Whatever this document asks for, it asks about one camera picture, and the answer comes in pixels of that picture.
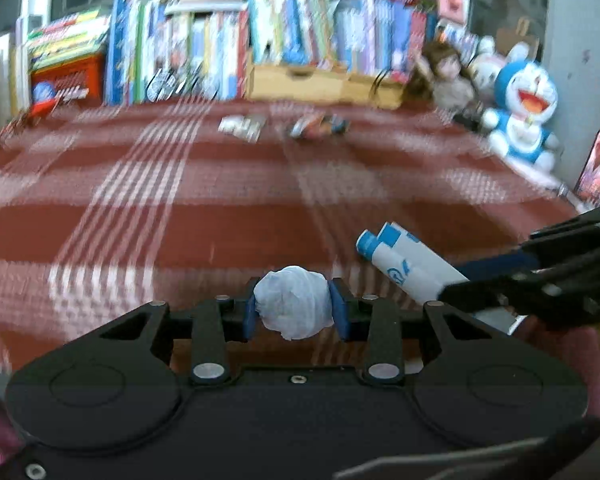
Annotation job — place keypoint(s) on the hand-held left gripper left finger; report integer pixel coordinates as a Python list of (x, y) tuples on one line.
[(250, 317)]

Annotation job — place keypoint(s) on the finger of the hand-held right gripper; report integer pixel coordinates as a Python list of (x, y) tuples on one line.
[(500, 264), (485, 296)]

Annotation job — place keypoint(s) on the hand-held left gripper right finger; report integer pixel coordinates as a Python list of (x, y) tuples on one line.
[(340, 312)]

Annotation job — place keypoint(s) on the white tissue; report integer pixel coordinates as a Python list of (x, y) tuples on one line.
[(292, 302)]

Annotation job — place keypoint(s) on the red plaid blanket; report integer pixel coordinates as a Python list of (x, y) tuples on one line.
[(130, 200)]

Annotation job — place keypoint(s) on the blue cat plush toy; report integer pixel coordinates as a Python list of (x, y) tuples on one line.
[(525, 95)]

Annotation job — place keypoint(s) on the colourful snack wrapper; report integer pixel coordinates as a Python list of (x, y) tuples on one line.
[(320, 126)]

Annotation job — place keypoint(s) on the white snack wrapper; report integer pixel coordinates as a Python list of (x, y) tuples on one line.
[(241, 127)]

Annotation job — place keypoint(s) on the white rabbit plush toy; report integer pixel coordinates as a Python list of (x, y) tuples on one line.
[(485, 70)]

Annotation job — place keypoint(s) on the brown haired doll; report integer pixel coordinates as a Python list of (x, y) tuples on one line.
[(447, 70)]

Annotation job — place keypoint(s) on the brown cardboard piece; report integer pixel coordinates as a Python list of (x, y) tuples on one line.
[(517, 37)]

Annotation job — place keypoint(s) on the wooden drawer organizer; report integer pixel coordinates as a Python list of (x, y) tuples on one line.
[(300, 82)]

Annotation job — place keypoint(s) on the small bicycle model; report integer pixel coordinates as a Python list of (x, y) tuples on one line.
[(161, 86)]

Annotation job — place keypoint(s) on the long row of colourful books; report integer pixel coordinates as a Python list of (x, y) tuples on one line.
[(300, 25)]

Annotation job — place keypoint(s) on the row of tall picture books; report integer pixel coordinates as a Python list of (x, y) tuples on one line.
[(130, 50)]

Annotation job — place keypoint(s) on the red plastic crate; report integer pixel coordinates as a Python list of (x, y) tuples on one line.
[(70, 77)]

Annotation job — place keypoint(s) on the white box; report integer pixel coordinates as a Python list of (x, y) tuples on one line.
[(205, 2)]

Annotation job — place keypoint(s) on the flat stack of books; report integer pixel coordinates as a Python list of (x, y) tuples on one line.
[(65, 40)]

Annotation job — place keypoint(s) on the row of thin picture books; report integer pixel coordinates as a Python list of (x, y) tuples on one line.
[(0, 75)]

